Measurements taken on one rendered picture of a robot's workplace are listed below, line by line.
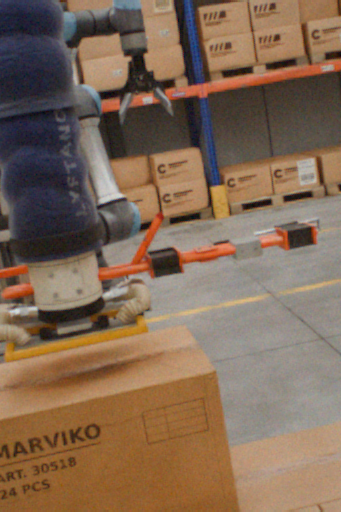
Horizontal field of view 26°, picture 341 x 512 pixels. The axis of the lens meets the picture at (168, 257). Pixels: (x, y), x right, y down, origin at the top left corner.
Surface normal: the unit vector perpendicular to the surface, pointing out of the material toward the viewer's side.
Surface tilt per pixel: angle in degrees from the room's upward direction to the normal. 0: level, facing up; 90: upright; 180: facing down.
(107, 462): 90
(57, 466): 90
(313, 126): 90
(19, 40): 73
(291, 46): 92
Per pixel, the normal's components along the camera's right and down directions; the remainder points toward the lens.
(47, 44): 0.68, -0.26
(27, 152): -0.05, -0.11
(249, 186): 0.14, 0.20
